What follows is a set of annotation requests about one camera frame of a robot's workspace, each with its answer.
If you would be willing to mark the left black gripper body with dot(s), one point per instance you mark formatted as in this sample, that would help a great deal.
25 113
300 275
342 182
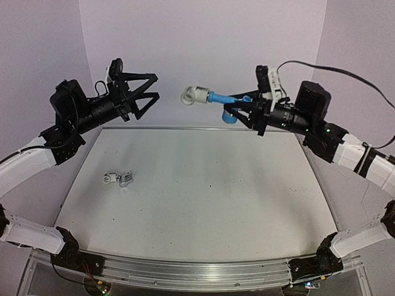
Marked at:
105 109

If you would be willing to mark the right circuit board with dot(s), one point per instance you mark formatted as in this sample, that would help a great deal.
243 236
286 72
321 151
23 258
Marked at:
314 283

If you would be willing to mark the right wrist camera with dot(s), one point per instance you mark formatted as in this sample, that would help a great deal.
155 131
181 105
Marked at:
269 85

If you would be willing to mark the white pipe elbow fitting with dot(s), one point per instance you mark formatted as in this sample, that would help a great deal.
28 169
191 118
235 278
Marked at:
109 178

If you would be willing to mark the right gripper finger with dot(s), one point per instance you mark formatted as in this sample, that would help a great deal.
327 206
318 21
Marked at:
250 115
248 97

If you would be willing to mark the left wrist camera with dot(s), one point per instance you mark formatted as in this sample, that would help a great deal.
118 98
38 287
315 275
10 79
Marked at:
113 70

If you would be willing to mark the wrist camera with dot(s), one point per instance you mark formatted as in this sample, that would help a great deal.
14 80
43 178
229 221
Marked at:
269 85
113 70

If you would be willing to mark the small white pipe fitting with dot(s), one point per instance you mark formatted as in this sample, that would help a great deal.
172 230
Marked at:
192 94

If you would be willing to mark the blue water faucet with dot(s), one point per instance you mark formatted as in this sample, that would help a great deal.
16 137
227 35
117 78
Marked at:
230 114

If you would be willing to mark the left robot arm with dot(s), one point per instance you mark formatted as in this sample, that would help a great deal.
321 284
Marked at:
52 147

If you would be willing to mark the circuit board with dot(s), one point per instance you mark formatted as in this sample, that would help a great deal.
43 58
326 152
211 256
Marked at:
95 287
314 283

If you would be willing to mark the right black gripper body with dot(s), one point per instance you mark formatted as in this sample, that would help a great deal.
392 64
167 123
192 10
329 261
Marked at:
301 121

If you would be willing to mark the chrome water faucet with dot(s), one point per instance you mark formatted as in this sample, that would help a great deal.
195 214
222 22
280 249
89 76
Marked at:
124 179

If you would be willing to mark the aluminium front rail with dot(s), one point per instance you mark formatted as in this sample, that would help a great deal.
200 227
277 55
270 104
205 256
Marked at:
194 276

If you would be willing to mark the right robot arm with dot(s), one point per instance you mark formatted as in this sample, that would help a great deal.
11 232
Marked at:
333 144

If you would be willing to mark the left circuit board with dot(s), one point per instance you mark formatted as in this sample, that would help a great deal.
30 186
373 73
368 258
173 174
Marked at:
95 287

